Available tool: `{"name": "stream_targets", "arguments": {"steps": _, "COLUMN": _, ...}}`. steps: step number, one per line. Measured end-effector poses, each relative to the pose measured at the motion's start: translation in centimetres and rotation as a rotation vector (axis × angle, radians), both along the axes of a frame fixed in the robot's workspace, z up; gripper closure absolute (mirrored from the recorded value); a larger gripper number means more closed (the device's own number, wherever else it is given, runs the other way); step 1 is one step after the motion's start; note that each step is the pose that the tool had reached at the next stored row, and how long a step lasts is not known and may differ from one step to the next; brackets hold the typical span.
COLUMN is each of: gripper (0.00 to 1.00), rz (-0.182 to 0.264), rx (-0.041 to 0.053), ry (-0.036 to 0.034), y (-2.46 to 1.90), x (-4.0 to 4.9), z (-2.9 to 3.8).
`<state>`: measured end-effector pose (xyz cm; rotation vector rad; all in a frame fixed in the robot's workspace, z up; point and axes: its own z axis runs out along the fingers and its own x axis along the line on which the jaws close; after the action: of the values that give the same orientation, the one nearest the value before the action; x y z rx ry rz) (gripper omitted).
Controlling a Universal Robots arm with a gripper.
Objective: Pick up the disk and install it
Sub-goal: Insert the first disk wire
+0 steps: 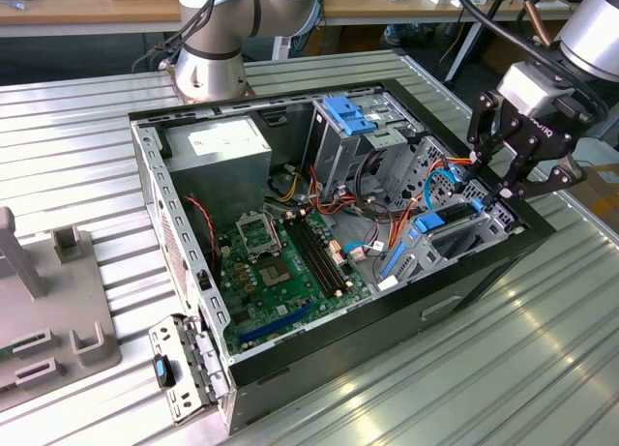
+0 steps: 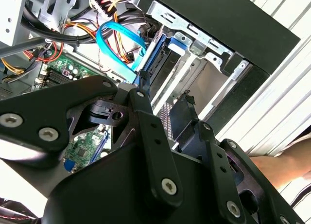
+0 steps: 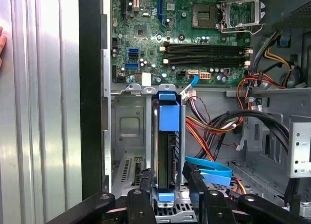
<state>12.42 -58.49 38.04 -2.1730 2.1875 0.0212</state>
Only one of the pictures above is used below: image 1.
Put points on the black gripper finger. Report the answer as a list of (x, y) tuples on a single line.
[(566, 177), (488, 122)]

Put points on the hard disk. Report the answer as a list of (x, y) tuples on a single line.
[(428, 222)]

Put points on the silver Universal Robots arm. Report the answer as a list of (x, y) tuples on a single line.
[(208, 35)]

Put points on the grey metal disk bay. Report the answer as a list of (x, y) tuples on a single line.
[(425, 258)]

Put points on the cardboard box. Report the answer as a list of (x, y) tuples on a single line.
[(604, 199)]

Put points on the blue plastic drive latch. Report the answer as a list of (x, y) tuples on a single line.
[(345, 117)]

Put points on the grey optical drive cage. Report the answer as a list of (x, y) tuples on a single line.
[(333, 160)]

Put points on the white paper label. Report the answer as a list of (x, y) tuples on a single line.
[(387, 284)]

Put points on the black RAM slot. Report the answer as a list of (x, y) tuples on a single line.
[(326, 258), (320, 258), (308, 258), (314, 258)]

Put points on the black open PC case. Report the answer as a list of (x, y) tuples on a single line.
[(367, 339)]

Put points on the grey power supply unit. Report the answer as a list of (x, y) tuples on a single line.
[(217, 175)]

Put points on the green motherboard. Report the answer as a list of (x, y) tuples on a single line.
[(285, 310)]

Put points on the blue expansion slot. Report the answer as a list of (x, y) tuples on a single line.
[(275, 322)]

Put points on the wooden desk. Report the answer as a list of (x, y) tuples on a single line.
[(97, 10)]

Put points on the black and blue latch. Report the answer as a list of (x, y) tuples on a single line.
[(162, 371)]

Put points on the grey parts rack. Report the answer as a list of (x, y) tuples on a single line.
[(67, 281)]

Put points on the green RAM stick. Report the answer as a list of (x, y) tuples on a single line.
[(4, 354)]

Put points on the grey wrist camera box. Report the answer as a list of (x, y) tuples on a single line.
[(527, 85)]

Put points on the square brown base plate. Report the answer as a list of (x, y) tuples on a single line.
[(180, 94)]

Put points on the silver slot bracket retainer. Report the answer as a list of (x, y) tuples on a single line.
[(186, 402)]

